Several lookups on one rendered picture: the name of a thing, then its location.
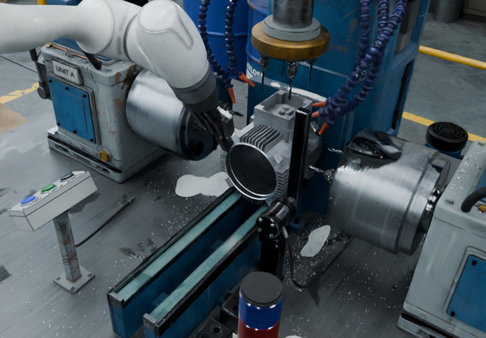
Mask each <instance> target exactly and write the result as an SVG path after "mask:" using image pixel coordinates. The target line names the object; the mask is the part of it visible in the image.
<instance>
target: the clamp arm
mask: <svg viewBox="0 0 486 338"><path fill-rule="evenodd" d="M311 117H312V111H310V110H308V109H305V108H302V107H299V108H298V109H297V110H296V111H295V118H294V130H293V138H292V144H291V157H290V164H289V177H288V184H287V191H286V198H287V199H289V200H291V199H292V201H291V202H292V203H294V206H295V208H296V210H297V209H298V207H300V201H301V195H302V185H303V179H304V168H305V162H306V156H307V146H308V140H309V133H310V123H311Z"/></svg>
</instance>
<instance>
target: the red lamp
mask: <svg viewBox="0 0 486 338"><path fill-rule="evenodd" d="M280 320H281V318H280V319H279V321H278V323H277V324H275V325H274V326H272V327H270V328H268V329H254V328H252V327H250V326H248V325H246V324H245V323H244V322H243V321H242V320H241V318H240V316H239V320H238V335H239V338H278V333H279V326H280Z"/></svg>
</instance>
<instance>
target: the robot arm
mask: <svg viewBox="0 0 486 338"><path fill-rule="evenodd" d="M59 38H68V39H72V40H75V41H76V42H77V44H78V46H79V47H80V48H81V49H82V50H83V51H85V52H87V53H90V54H95V55H99V56H103V57H106V58H109V59H113V60H117V61H118V60H123V61H126V62H133V63H135V64H139V65H140V66H142V67H144V68H146V69H147V70H149V71H150V72H152V73H153V74H154V75H156V76H157V77H159V78H163V79H164V80H165V81H166V82H167V84H168V85H169V87H170V88H171V89H172V91H173V92H174V95H175V96H176V97H177V98H178V99H179V100H180V101H181V102H183V103H182V105H183V106H184V107H185V108H186V109H188V110H189V112H190V113H191V114H192V116H193V117H194V118H195V119H196V120H197V121H198V122H199V123H200V125H201V126H202V128H203V129H204V130H210V132H211V134H213V135H214V136H215V138H216V140H217V141H218V144H219V145H220V147H221V149H222V150H223V151H225V152H227V153H228V152H229V150H230V149H231V147H232V145H233V144H234V142H233V140H232V139H231V136H232V135H233V133H234V131H235V130H234V120H233V116H234V112H232V111H230V112H228V111H224V110H223V106H222V104H220V102H219V101H218V97H219V94H218V89H217V87H216V77H215V75H214V73H213V71H212V69H211V67H210V63H209V61H208V60H207V52H206V49H205V45H204V43H203V40H202V38H201V36H200V34H199V32H198V30H197V28H196V26H195V24H194V22H193V21H192V20H191V19H190V17H189V16H188V14H187V13H186V12H185V11H184V10H183V9H182V8H181V7H180V6H179V5H178V4H176V3H174V2H173V1H170V0H154V1H150V2H148V3H147V4H146V5H144V6H143V7H139V6H138V5H135V4H131V3H129V2H126V1H123V0H83V1H82V2H81V3H80V4H79V5H78V6H62V5H13V4H4V3H0V54H11V53H18V52H23V51H29V50H32V49H34V48H37V47H40V46H43V45H45V44H47V43H50V42H52V41H55V40H57V39H59Z"/></svg>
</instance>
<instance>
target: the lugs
mask: <svg viewBox="0 0 486 338"><path fill-rule="evenodd" d="M318 129H319V127H318V125H317V124H316V122H315V121H313V122H311V123H310V133H311V134H312V133H314V132H316V131H317V130H318ZM231 139H232V140H233V142H234V144H233V145H235V144H236V143H237V142H239V138H238V136H237V135H236V134H235V135H233V136H231ZM268 159H269V160H270V162H271V163H272V165H273V166H275V165H277V164H280V163H281V162H282V161H283V158H282V157H281V155H280V153H279V152H278V151H277V152H275V153H273V154H272V155H270V156H269V157H268ZM225 181H226V183H227V185H228V186H229V187H233V186H234V185H233V184H232V182H231V180H230V179H229V178H226V179H225ZM276 198H277V196H273V197H270V198H269V199H266V200H265V201H266V203H267V204H268V205H269V206H270V204H271V203H272V202H273V201H274V200H275V199H276Z"/></svg>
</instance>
